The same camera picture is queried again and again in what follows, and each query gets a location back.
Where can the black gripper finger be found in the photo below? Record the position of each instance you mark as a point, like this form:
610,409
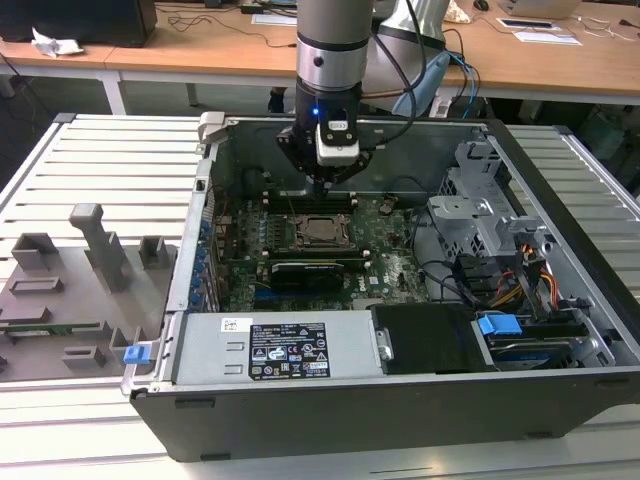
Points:
295,157
357,162

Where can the silver-topped green CPU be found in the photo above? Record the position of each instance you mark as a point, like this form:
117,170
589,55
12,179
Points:
322,229

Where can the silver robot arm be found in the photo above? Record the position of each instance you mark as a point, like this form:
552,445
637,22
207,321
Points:
332,30

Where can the CPU socket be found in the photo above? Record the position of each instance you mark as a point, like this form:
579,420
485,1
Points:
296,246

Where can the blue expansion slot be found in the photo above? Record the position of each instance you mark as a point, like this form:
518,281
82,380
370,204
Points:
265,300

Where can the white paper sheet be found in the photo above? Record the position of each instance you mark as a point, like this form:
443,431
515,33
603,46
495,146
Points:
272,19
547,37

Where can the pale blue teach pendant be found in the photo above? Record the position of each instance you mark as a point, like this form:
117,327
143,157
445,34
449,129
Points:
422,85

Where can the green motherboard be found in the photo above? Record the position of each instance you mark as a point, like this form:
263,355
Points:
395,272

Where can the silver metal drive cage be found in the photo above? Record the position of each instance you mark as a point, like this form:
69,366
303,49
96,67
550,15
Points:
465,215

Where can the graphics card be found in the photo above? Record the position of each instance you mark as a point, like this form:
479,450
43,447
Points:
307,277

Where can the crumpled white cloth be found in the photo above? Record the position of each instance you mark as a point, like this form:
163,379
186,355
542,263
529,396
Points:
460,12

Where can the black plastic shroud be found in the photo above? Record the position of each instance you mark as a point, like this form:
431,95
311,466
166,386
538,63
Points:
425,340

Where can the black computer mouse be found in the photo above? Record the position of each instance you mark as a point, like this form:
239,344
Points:
481,4

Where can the grey labelled power supply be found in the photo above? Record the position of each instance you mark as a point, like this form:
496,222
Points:
210,350

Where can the blue disk carrier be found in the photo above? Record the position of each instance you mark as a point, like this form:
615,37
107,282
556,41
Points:
500,327

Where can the silver laptop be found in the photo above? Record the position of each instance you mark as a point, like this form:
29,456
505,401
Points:
542,6

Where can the black computer box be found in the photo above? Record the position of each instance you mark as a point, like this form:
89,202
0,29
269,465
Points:
75,20

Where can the black grey PC case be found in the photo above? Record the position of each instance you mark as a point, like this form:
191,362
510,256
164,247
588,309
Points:
350,415

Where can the blue case latch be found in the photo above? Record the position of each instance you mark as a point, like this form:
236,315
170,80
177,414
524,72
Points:
136,355

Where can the black disk drive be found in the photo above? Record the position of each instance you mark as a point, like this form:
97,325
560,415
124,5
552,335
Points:
525,357

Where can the crumpled white paper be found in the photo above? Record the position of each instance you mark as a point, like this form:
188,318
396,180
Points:
55,45

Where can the grey parts rack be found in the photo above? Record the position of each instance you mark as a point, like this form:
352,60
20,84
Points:
75,310

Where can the green RAM stick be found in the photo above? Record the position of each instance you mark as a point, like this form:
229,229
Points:
60,328

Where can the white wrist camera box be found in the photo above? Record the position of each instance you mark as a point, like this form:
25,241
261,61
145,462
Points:
337,152

